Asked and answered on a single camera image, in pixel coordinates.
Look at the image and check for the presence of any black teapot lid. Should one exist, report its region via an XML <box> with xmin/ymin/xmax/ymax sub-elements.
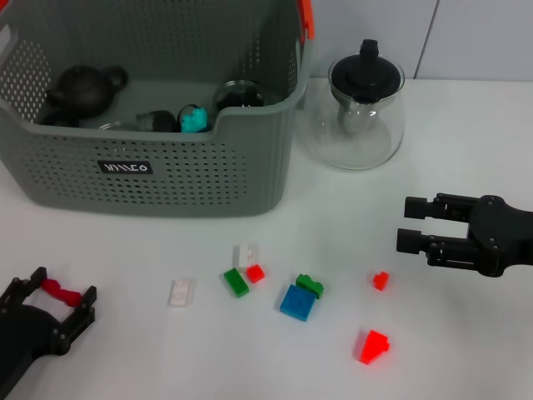
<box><xmin>331</xmin><ymin>39</ymin><xmax>406</xmax><ymax>104</ymax></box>

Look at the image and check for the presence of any black clay teapot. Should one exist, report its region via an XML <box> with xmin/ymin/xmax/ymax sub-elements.
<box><xmin>44</xmin><ymin>64</ymin><xmax>129</xmax><ymax>119</ymax></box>

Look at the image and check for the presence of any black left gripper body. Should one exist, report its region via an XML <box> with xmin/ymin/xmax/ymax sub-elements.
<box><xmin>0</xmin><ymin>303</ymin><xmax>59</xmax><ymax>400</ymax></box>

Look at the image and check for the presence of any white plate brick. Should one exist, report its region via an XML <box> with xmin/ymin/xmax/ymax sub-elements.
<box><xmin>167</xmin><ymin>277</ymin><xmax>196</xmax><ymax>309</ymax></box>

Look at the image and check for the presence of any clear glass teapot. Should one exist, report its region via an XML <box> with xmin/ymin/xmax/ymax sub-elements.
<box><xmin>306</xmin><ymin>53</ymin><xmax>407</xmax><ymax>171</ymax></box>

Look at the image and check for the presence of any dark green studded brick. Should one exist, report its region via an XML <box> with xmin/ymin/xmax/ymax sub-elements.
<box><xmin>295</xmin><ymin>273</ymin><xmax>325</xmax><ymax>300</ymax></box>

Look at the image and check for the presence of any grey-green perforated storage bin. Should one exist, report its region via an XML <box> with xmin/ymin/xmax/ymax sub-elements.
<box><xmin>0</xmin><ymin>0</ymin><xmax>316</xmax><ymax>220</ymax></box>

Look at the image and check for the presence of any blue square brick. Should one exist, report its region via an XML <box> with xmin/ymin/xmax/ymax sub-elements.
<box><xmin>278</xmin><ymin>283</ymin><xmax>317</xmax><ymax>323</ymax></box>

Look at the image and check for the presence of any teal brick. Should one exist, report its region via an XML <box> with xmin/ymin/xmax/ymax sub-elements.
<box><xmin>179</xmin><ymin>107</ymin><xmax>209</xmax><ymax>133</ymax></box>

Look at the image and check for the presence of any steel tea strainer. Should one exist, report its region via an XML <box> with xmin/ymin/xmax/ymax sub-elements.
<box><xmin>336</xmin><ymin>99</ymin><xmax>378</xmax><ymax>135</ymax></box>

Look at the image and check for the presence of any dark red curved brick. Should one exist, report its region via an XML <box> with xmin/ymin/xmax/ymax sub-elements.
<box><xmin>40</xmin><ymin>277</ymin><xmax>83</xmax><ymax>308</ymax></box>

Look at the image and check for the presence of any red slope brick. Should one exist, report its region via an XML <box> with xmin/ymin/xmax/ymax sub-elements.
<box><xmin>356</xmin><ymin>329</ymin><xmax>391</xmax><ymax>367</ymax></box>

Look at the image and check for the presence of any orange bin handle clip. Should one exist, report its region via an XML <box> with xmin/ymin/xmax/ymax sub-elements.
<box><xmin>298</xmin><ymin>0</ymin><xmax>316</xmax><ymax>42</ymax></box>

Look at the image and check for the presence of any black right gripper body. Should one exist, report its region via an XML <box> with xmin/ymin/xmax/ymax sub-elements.
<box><xmin>466</xmin><ymin>194</ymin><xmax>533</xmax><ymax>278</ymax></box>

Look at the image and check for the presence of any white tall brick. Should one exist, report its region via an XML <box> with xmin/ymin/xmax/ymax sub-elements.
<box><xmin>232</xmin><ymin>243</ymin><xmax>259</xmax><ymax>270</ymax></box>

